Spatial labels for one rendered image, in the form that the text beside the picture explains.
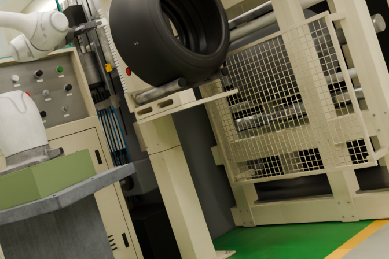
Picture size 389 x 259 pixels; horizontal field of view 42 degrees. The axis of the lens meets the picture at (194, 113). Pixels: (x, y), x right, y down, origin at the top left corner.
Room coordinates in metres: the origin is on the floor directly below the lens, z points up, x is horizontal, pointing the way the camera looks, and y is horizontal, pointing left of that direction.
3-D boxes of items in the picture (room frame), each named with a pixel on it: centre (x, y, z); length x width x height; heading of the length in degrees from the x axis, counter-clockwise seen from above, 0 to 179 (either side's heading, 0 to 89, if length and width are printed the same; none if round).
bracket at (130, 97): (2.60, 0.14, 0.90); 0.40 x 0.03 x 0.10; 132
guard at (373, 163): (2.52, -0.38, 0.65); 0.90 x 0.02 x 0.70; 42
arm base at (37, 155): (1.79, 0.58, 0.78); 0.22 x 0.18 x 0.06; 75
